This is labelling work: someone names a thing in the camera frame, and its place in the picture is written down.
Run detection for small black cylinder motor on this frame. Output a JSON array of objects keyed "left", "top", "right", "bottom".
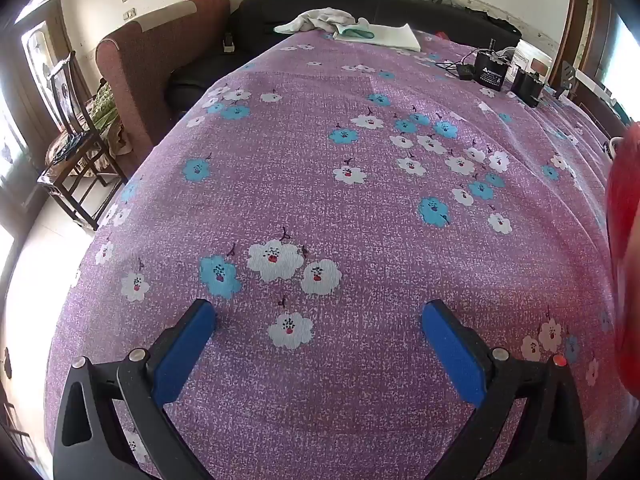
[{"left": 510, "top": 67, "right": 543, "bottom": 108}]

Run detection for red scalloped plate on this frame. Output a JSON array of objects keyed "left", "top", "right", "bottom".
[{"left": 604, "top": 122, "right": 640, "bottom": 397}]

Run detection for wooden chair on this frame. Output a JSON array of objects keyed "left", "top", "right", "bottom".
[{"left": 37, "top": 50, "right": 128, "bottom": 231}]

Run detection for wooden framed window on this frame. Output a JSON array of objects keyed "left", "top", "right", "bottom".
[{"left": 570, "top": 0, "right": 640, "bottom": 131}]

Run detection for brown armchair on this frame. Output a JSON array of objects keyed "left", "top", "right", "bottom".
[{"left": 95, "top": 0, "right": 232, "bottom": 148}]

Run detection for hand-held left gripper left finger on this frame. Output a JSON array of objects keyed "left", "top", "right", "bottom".
[{"left": 52, "top": 298, "right": 218, "bottom": 480}]

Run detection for black sofa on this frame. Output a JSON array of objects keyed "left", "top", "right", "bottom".
[{"left": 165, "top": 0, "right": 523, "bottom": 111}]

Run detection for green patterned cloth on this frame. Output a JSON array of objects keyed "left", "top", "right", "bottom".
[{"left": 87, "top": 80, "right": 133, "bottom": 156}]

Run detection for white bag with green print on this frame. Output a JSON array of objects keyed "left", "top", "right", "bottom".
[{"left": 332, "top": 17, "right": 422, "bottom": 52}]

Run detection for black phone stand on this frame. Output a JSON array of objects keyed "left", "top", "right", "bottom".
[{"left": 552, "top": 59, "right": 576, "bottom": 100}]

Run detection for white gloves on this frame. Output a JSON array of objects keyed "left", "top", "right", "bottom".
[{"left": 274, "top": 7, "right": 358, "bottom": 36}]

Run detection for purple floral tablecloth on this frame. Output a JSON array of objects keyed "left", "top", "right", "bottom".
[{"left": 44, "top": 27, "right": 636, "bottom": 480}]

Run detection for wooden glass door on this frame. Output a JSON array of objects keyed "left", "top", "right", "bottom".
[{"left": 0, "top": 0, "right": 68, "bottom": 211}]

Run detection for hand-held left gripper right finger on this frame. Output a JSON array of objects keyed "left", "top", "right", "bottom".
[{"left": 421, "top": 299, "right": 587, "bottom": 480}]

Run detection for large black cylinder motor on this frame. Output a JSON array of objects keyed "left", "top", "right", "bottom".
[{"left": 472, "top": 37, "right": 511, "bottom": 97}]

